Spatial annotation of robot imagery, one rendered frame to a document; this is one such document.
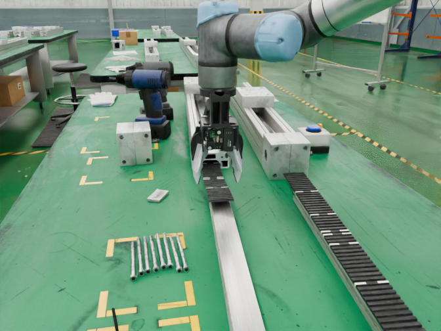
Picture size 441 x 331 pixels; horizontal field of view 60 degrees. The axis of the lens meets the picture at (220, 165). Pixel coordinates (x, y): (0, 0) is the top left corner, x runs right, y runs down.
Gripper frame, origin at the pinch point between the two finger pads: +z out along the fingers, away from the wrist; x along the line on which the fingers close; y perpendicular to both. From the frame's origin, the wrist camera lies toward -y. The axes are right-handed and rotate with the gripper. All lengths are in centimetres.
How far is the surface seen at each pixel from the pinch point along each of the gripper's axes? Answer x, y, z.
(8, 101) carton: -186, -342, 57
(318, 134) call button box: 32.4, -26.9, -0.2
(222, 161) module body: 3.8, -22.7, 5.4
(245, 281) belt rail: 1.1, 31.7, 2.7
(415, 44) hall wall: 687, -1040, 69
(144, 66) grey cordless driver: -20, -67, -15
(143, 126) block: -17.8, -28.4, -3.7
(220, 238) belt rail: -1.4, 20.1, 2.7
